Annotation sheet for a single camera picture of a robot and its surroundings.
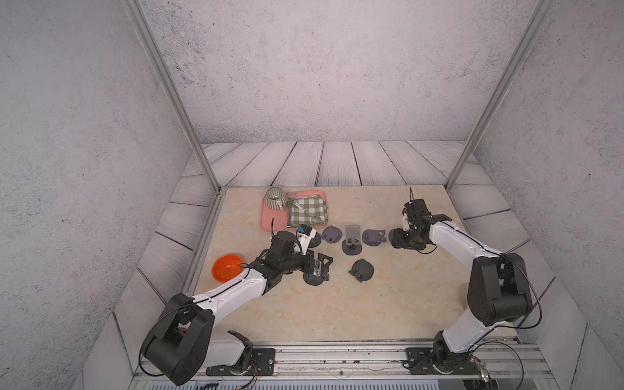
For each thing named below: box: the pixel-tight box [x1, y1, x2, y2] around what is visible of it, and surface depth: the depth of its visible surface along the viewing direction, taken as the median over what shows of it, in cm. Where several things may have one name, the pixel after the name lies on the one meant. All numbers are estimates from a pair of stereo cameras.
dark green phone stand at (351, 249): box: [341, 239, 362, 256], surface depth 101 cm
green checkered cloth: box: [286, 195, 329, 228], surface depth 113 cm
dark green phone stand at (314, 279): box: [302, 272, 330, 286], surface depth 92 cm
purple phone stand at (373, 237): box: [362, 229, 387, 247], surface depth 103 cm
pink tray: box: [260, 190, 327, 231], surface depth 112 cm
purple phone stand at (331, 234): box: [320, 225, 343, 244], surface depth 104 cm
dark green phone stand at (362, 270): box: [348, 258, 374, 283], surface depth 94 cm
